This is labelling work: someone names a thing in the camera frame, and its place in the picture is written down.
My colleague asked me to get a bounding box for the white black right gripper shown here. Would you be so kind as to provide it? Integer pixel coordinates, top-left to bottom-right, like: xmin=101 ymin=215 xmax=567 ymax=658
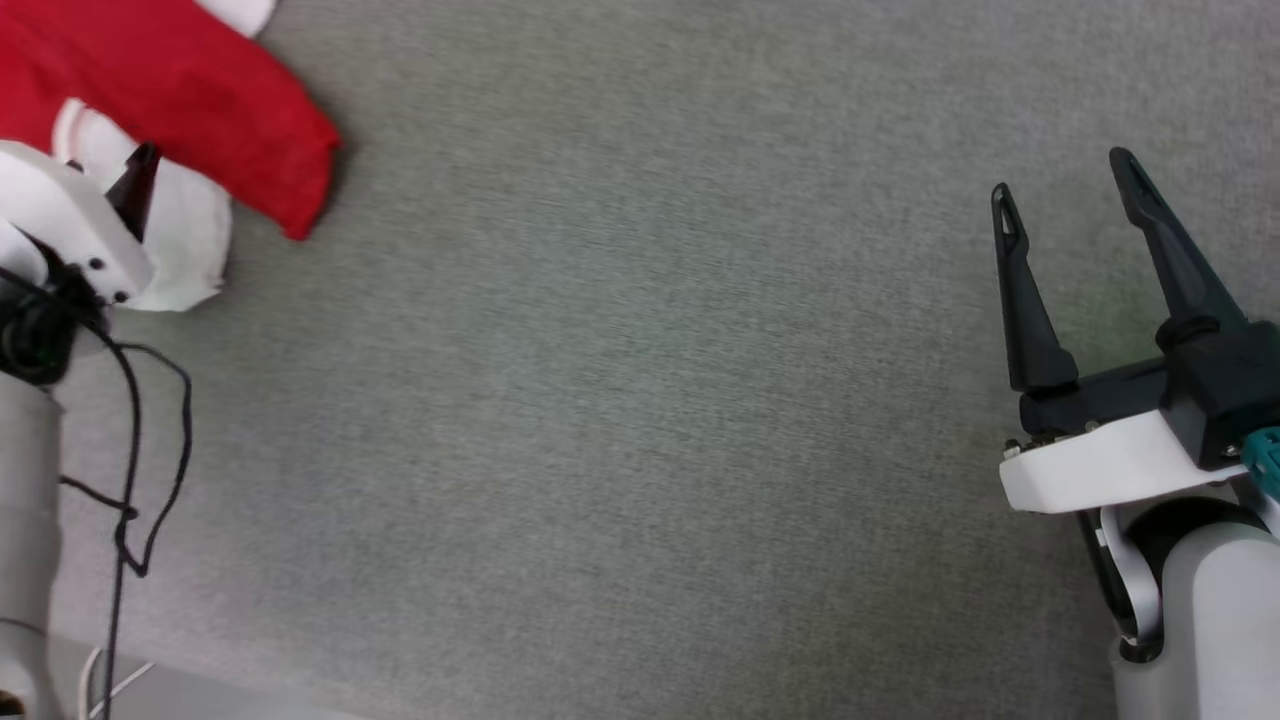
xmin=991 ymin=147 xmax=1253 ymax=515

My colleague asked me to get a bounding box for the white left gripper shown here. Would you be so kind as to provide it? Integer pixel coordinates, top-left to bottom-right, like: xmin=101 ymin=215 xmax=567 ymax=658
xmin=0 ymin=140 xmax=162 ymax=307

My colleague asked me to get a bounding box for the red and white garment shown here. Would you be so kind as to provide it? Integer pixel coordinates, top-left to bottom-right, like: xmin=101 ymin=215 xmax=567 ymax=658
xmin=0 ymin=0 xmax=342 ymax=313

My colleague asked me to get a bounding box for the thin black cable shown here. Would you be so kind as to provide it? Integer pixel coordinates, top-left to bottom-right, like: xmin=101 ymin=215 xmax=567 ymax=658
xmin=100 ymin=340 xmax=143 ymax=720
xmin=1076 ymin=510 xmax=1143 ymax=643
xmin=58 ymin=338 xmax=194 ymax=579

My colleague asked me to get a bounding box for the thin white cable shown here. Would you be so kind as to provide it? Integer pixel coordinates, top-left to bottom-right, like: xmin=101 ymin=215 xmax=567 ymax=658
xmin=78 ymin=648 xmax=156 ymax=720

